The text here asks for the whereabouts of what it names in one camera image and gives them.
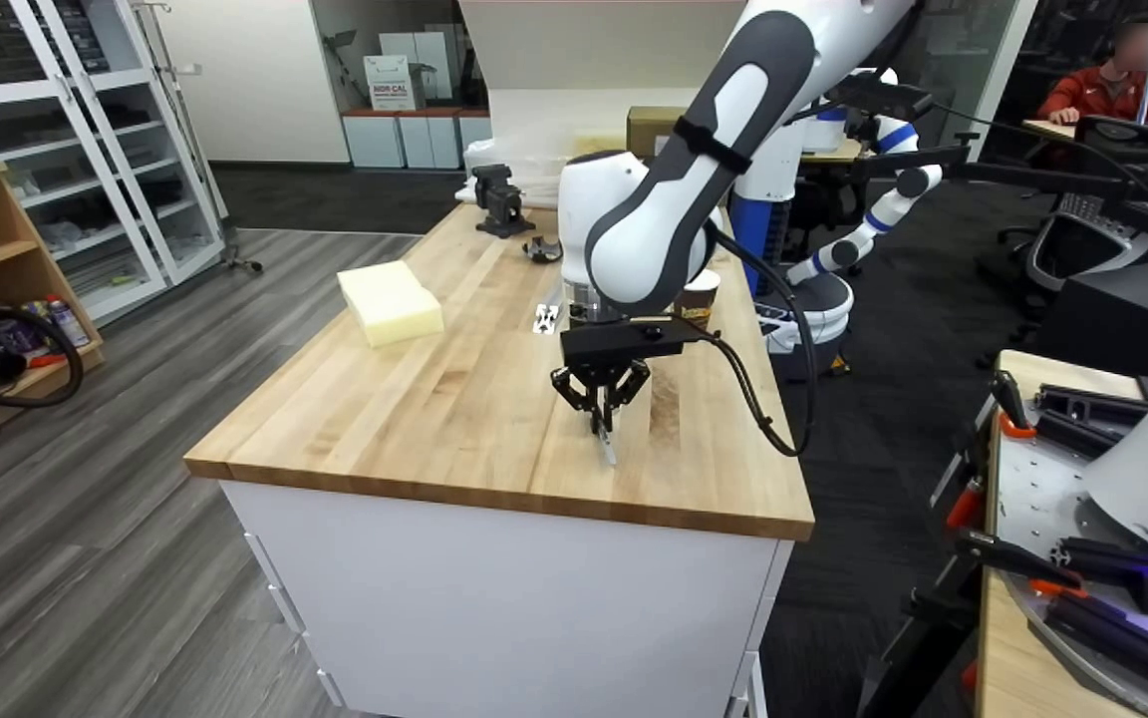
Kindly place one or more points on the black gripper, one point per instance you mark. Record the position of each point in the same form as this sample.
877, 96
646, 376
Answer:
621, 346

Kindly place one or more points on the black pen grey barrel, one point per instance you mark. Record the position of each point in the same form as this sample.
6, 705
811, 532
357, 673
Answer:
609, 450

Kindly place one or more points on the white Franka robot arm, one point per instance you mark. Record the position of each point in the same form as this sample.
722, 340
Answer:
680, 172

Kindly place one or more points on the small white checker tag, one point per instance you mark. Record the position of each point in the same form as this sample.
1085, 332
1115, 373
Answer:
548, 320

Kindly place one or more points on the yellow foam block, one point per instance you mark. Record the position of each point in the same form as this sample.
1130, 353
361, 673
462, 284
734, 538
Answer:
391, 304

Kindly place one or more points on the white table cabinet base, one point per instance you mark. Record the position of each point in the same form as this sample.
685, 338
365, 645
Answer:
509, 614

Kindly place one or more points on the blue white background robot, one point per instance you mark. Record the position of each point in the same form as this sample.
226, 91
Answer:
855, 224

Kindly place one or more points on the pale box on cabinets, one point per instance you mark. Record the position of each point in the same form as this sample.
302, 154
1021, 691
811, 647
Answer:
389, 83

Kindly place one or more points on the wooden tool table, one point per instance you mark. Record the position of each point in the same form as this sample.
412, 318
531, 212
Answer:
1038, 562

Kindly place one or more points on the black desk chair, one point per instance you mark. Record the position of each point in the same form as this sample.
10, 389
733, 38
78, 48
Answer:
1106, 203

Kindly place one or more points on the bottles on wooden shelf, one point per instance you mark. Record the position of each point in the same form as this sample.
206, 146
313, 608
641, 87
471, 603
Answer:
63, 320

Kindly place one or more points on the white open shelving unit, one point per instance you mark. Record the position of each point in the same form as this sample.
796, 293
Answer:
82, 146

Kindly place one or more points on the person in red shirt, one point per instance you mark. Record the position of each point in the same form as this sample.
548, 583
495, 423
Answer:
1115, 87

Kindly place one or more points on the low white wall cabinets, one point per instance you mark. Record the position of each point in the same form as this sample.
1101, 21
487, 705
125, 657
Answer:
416, 143

